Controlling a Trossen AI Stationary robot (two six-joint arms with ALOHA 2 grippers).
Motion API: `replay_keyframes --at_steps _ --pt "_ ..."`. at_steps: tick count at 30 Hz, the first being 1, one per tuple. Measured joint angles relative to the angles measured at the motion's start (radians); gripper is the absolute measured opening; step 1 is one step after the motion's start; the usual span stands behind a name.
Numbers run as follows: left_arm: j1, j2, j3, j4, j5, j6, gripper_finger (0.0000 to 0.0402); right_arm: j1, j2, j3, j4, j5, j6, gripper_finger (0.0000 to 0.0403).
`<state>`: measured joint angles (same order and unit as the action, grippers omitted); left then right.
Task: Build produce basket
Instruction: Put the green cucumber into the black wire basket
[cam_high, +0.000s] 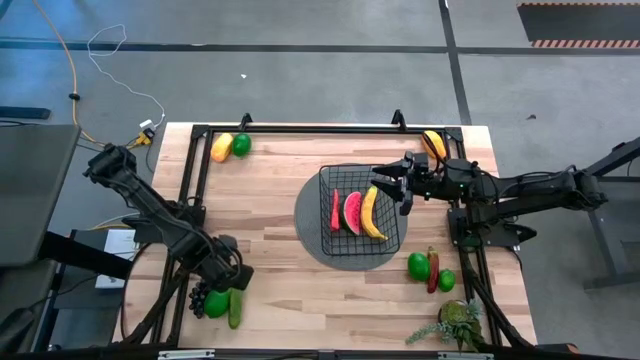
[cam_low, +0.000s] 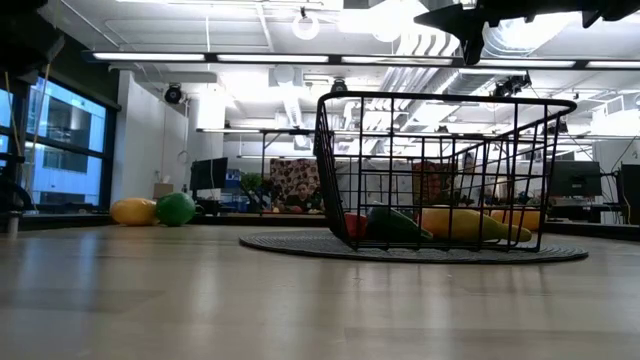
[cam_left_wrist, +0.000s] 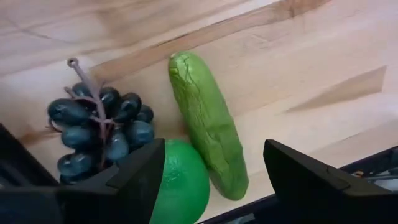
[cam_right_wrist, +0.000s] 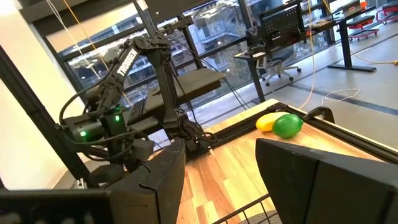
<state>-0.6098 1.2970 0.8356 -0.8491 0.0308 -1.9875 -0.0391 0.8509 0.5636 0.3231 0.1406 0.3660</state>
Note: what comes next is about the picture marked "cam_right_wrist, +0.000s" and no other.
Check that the grey round woven placemat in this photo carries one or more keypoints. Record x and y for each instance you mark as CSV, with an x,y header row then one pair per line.
x,y
264,219

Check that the small green toy lime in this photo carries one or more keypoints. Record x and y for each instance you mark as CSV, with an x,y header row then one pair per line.
x,y
287,126

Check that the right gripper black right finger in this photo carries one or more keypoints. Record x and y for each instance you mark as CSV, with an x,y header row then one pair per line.
x,y
326,193

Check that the black pegboard panel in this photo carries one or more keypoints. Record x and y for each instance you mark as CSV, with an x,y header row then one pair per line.
x,y
280,23

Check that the yellow toy lemon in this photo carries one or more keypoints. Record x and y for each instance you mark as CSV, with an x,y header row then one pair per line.
x,y
265,122

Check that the black keyboard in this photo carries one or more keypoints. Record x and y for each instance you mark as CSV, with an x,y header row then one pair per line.
x,y
138,110

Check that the black standing desk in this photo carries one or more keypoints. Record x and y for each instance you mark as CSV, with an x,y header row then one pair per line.
x,y
345,43
256,81

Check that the silver laptop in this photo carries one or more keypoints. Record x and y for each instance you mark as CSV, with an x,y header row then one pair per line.
x,y
351,8

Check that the large glass window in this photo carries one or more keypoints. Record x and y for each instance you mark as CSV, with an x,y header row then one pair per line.
x,y
217,28

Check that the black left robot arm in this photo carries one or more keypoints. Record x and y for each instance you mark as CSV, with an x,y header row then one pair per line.
x,y
126,62

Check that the grey side desk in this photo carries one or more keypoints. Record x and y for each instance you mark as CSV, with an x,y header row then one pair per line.
x,y
192,84

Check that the red black mechanic creeper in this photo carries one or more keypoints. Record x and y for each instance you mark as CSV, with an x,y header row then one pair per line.
x,y
362,31

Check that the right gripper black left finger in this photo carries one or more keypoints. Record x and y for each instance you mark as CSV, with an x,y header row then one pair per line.
x,y
149,199

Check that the grey office chair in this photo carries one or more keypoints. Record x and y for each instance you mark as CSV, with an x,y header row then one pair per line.
x,y
276,67

